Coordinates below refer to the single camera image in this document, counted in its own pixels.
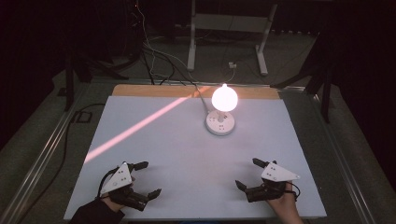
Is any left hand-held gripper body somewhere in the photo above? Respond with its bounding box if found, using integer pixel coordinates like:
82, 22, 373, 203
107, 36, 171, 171
98, 161, 150, 212

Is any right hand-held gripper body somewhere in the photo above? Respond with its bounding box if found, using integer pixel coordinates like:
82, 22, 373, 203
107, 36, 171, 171
245, 160, 301, 203

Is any person's left hand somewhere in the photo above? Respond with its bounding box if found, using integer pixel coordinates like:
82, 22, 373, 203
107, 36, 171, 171
100, 175, 136, 215

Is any person's right hand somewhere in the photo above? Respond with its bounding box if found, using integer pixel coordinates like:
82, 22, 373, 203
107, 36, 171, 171
266, 180, 301, 219

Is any white table sheet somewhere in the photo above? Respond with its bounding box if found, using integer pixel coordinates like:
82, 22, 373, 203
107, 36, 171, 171
63, 94, 328, 221

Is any round white power socket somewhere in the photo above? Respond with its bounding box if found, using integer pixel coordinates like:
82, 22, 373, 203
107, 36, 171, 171
205, 109, 236, 137

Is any glowing round bulb night light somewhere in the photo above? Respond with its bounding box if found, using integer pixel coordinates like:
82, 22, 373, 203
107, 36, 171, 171
211, 82, 239, 123

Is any black floor plate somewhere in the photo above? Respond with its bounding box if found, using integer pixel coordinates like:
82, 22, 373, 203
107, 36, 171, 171
70, 110, 93, 124

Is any black tripod stand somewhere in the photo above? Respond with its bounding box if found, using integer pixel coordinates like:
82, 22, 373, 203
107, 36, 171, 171
270, 29, 336, 124

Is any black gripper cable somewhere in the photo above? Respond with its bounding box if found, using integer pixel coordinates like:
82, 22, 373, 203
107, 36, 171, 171
283, 182, 302, 202
97, 168, 120, 199

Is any black floor cable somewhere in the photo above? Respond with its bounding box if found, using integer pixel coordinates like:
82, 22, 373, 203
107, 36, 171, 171
18, 103, 107, 224

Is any metal floor rail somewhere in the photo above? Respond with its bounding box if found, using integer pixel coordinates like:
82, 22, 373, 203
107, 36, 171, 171
311, 91, 378, 224
0, 81, 92, 224

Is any white socket power cable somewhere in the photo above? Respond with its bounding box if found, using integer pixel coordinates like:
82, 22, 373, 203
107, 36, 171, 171
134, 0, 211, 114

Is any bundle of black cables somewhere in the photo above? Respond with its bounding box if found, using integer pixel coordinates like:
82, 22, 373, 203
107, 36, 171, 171
140, 43, 195, 87

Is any small white plug with cable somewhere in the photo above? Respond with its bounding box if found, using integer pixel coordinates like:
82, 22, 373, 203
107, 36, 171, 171
218, 61, 238, 83

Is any white metal stand frame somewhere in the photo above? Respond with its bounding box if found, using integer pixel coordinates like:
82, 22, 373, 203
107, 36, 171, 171
186, 0, 279, 77

